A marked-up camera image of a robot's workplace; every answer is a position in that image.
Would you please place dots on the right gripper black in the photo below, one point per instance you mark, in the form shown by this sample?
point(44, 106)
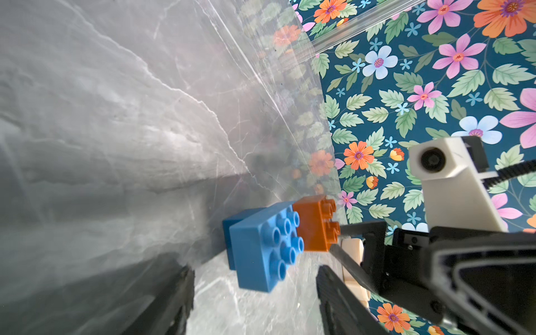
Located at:
point(479, 281)

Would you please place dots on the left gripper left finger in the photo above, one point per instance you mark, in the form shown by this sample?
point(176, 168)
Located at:
point(170, 310)

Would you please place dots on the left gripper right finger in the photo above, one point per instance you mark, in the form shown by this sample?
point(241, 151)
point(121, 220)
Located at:
point(342, 313)

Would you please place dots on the orange lego brick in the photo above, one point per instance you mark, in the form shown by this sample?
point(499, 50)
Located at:
point(317, 226)

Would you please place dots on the light blue long lego brick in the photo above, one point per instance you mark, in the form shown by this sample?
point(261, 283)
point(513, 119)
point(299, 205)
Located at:
point(268, 246)

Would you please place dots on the dark blue small lego brick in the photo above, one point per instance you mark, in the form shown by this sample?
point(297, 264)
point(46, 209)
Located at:
point(230, 228)

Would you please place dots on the beige round clock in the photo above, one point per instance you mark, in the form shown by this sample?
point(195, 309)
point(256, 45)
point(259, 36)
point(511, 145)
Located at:
point(354, 248)

